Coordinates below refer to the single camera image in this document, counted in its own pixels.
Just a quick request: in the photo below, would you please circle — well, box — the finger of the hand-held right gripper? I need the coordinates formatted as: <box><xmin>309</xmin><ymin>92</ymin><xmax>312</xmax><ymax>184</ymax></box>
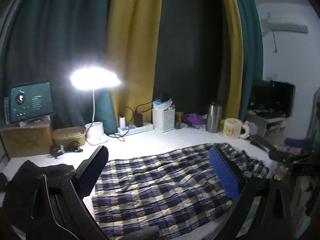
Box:
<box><xmin>250</xmin><ymin>134</ymin><xmax>278</xmax><ymax>153</ymax></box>
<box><xmin>285</xmin><ymin>138</ymin><xmax>307</xmax><ymax>148</ymax></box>

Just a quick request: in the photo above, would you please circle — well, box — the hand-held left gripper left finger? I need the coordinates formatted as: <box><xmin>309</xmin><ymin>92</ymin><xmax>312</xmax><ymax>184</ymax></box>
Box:
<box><xmin>5</xmin><ymin>145</ymin><xmax>110</xmax><ymax>240</ymax></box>

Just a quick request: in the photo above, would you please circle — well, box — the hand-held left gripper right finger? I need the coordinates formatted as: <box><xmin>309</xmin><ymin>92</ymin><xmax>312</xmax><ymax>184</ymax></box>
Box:
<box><xmin>209</xmin><ymin>145</ymin><xmax>293</xmax><ymax>240</ymax></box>

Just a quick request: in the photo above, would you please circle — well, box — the blue yellow plaid shirt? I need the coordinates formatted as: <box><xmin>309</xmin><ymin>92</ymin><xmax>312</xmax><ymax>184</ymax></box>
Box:
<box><xmin>91</xmin><ymin>142</ymin><xmax>270</xmax><ymax>239</ymax></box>

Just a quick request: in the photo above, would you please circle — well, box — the cream cartoon mug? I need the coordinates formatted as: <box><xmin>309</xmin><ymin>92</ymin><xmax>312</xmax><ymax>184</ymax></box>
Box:
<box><xmin>222</xmin><ymin>118</ymin><xmax>250</xmax><ymax>140</ymax></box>

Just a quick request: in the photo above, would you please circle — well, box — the white desk lamp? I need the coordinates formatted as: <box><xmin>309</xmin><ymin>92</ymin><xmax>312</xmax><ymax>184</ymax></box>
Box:
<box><xmin>70</xmin><ymin>67</ymin><xmax>122</xmax><ymax>145</ymax></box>

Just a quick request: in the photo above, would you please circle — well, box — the tan oval lidded container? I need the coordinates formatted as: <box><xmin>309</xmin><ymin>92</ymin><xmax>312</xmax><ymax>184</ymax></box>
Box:
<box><xmin>52</xmin><ymin>126</ymin><xmax>86</xmax><ymax>147</ymax></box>

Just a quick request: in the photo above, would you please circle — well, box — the black monitor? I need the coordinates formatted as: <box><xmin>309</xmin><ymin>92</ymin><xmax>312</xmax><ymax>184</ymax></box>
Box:
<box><xmin>250</xmin><ymin>80</ymin><xmax>295</xmax><ymax>118</ymax></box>

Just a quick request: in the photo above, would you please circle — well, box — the stainless steel tumbler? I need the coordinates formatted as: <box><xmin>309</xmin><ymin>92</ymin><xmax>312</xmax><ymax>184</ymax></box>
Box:
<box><xmin>207</xmin><ymin>102</ymin><xmax>224</xmax><ymax>133</ymax></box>

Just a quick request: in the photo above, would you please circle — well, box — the white power strip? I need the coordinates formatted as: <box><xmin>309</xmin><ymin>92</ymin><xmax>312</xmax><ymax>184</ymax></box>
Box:
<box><xmin>117</xmin><ymin>122</ymin><xmax>154</xmax><ymax>136</ymax></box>

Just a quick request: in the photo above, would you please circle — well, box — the purple cloth item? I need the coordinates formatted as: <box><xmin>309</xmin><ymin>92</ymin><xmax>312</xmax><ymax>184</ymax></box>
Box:
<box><xmin>182</xmin><ymin>113</ymin><xmax>208</xmax><ymax>128</ymax></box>

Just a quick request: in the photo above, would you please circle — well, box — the black charger brick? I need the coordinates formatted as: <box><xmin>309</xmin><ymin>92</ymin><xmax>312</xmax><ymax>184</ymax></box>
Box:
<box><xmin>134</xmin><ymin>112</ymin><xmax>144</xmax><ymax>128</ymax></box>

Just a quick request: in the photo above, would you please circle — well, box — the white textured table cover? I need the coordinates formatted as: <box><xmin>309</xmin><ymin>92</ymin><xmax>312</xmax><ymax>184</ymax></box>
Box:
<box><xmin>0</xmin><ymin>127</ymin><xmax>278</xmax><ymax>240</ymax></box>

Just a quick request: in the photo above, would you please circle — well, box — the brown cardboard box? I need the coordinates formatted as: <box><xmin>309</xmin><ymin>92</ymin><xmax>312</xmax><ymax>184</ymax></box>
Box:
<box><xmin>0</xmin><ymin>120</ymin><xmax>54</xmax><ymax>158</ymax></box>

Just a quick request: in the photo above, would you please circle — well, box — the white woven basket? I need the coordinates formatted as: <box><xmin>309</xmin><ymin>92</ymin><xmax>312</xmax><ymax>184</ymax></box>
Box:
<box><xmin>152</xmin><ymin>107</ymin><xmax>176</xmax><ymax>132</ymax></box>

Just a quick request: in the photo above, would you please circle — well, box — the teal curtain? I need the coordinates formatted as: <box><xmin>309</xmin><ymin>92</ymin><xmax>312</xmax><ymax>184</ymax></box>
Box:
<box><xmin>230</xmin><ymin>0</ymin><xmax>264</xmax><ymax>120</ymax></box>
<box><xmin>0</xmin><ymin>0</ymin><xmax>118</xmax><ymax>135</ymax></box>

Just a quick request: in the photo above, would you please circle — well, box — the yellow curtain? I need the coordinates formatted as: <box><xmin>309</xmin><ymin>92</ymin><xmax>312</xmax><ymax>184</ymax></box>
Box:
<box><xmin>105</xmin><ymin>0</ymin><xmax>164</xmax><ymax>130</ymax></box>
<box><xmin>217</xmin><ymin>0</ymin><xmax>244</xmax><ymax>125</ymax></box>

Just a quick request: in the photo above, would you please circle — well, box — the white air conditioner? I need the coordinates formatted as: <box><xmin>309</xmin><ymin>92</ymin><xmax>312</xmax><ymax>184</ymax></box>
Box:
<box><xmin>261</xmin><ymin>12</ymin><xmax>308</xmax><ymax>34</ymax></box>

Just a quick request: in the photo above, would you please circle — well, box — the black coiled cable bundle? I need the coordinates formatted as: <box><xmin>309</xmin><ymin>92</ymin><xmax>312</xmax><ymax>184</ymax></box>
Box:
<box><xmin>49</xmin><ymin>140</ymin><xmax>84</xmax><ymax>158</ymax></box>

